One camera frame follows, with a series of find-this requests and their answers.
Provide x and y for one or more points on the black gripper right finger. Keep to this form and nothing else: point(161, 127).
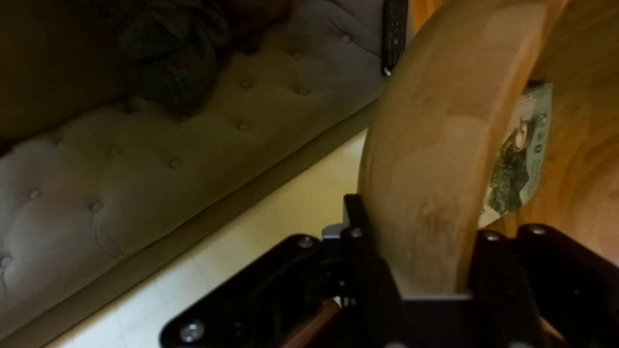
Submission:
point(516, 272)

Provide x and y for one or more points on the wooden bowl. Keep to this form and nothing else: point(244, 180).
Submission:
point(443, 116)

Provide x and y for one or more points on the grey tufted sofa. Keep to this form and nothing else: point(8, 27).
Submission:
point(99, 205)

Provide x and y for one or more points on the dark grey blanket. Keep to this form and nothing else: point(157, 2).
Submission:
point(174, 46)

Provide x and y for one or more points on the black remote control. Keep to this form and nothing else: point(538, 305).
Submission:
point(393, 33)

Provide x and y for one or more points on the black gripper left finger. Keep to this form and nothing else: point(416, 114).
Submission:
point(367, 269)

